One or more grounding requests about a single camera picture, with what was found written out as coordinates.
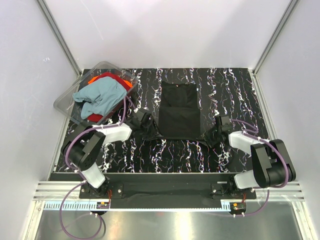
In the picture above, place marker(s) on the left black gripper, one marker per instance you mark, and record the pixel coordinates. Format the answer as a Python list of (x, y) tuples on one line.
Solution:
[(154, 133)]

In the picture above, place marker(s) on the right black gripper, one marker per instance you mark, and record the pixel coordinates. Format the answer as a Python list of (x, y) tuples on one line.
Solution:
[(205, 137)]

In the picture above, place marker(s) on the black t shirt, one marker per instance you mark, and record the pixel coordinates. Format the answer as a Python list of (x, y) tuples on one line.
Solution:
[(179, 117)]

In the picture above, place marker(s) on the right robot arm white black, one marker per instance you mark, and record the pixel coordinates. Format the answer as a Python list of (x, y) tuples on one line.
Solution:
[(272, 166)]

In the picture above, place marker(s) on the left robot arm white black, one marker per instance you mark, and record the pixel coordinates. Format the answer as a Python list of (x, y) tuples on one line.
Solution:
[(82, 147)]

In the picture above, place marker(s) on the black marbled table mat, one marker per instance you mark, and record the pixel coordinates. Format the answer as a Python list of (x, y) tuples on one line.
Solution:
[(221, 91)]

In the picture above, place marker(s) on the red t shirt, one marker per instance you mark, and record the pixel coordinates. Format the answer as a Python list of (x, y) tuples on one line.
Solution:
[(97, 117)]

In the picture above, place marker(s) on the light blue t shirt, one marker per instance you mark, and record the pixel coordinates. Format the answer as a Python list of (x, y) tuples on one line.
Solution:
[(100, 96)]

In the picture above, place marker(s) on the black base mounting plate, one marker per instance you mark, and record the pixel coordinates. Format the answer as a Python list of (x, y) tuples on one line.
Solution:
[(166, 189)]

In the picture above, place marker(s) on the orange t shirt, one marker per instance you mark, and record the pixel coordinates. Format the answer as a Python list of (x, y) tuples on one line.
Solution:
[(125, 81)]

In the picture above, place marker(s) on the right orange black connector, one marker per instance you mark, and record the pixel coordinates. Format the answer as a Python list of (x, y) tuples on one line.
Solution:
[(238, 206)]

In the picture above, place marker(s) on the orange black connector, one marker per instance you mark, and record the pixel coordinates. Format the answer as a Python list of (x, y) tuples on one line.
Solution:
[(103, 205), (238, 206)]

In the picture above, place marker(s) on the left orange black connector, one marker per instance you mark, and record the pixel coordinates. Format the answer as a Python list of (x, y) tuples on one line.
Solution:
[(103, 205)]

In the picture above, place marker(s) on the aluminium rail crossbar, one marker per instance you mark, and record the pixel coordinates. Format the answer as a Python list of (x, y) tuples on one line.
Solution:
[(56, 190)]

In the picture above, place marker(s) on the white slotted cable duct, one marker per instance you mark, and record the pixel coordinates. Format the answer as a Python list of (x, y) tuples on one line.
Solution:
[(77, 205)]

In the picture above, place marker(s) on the left aluminium frame post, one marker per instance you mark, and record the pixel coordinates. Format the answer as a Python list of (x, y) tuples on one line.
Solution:
[(58, 36)]

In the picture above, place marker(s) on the aluminium frame post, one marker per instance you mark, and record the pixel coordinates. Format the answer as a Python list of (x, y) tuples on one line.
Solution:
[(58, 36), (276, 34)]

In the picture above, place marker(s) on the right aluminium frame post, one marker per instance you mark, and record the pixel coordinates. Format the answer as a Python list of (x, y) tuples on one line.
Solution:
[(276, 34)]

